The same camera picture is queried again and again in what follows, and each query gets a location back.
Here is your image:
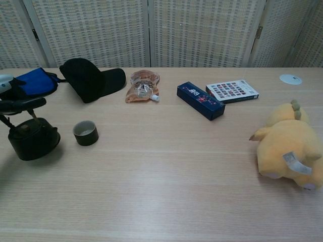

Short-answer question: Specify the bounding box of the black teapot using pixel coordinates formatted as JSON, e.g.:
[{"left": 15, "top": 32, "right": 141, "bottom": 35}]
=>
[{"left": 0, "top": 108, "right": 62, "bottom": 161}]

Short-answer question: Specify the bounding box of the white round table grommet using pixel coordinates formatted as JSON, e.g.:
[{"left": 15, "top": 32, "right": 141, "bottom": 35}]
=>
[{"left": 279, "top": 74, "right": 303, "bottom": 85}]

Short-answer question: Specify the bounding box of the blue fabric pouch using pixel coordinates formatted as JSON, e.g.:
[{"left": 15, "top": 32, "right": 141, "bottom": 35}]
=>
[{"left": 15, "top": 67, "right": 67, "bottom": 98}]

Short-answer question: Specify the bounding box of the white box with picture grid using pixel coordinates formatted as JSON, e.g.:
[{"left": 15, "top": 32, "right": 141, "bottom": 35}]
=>
[{"left": 205, "top": 79, "right": 260, "bottom": 104}]

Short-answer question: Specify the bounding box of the dark blue long box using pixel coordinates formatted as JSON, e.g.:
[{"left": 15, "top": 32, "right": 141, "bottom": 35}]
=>
[{"left": 176, "top": 81, "right": 226, "bottom": 122}]

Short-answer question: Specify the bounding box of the dark ceramic cup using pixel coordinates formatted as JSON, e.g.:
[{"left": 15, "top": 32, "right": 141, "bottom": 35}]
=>
[{"left": 72, "top": 120, "right": 99, "bottom": 147}]

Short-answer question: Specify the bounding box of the woven folding screen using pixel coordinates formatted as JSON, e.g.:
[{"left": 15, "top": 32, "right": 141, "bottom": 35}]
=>
[{"left": 0, "top": 0, "right": 323, "bottom": 70}]

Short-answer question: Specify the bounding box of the yellow plush duck toy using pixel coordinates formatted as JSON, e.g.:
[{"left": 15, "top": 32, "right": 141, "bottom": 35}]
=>
[{"left": 249, "top": 99, "right": 323, "bottom": 192}]

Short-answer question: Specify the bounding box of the orange spouted drink pouch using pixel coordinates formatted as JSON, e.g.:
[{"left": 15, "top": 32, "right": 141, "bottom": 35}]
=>
[{"left": 125, "top": 70, "right": 161, "bottom": 104}]

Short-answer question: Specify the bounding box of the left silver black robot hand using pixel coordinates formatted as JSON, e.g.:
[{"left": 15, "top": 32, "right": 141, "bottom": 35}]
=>
[{"left": 0, "top": 74, "right": 47, "bottom": 116}]

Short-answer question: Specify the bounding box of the black baseball cap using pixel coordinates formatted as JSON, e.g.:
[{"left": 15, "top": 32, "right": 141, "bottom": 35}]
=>
[{"left": 59, "top": 57, "right": 127, "bottom": 104}]

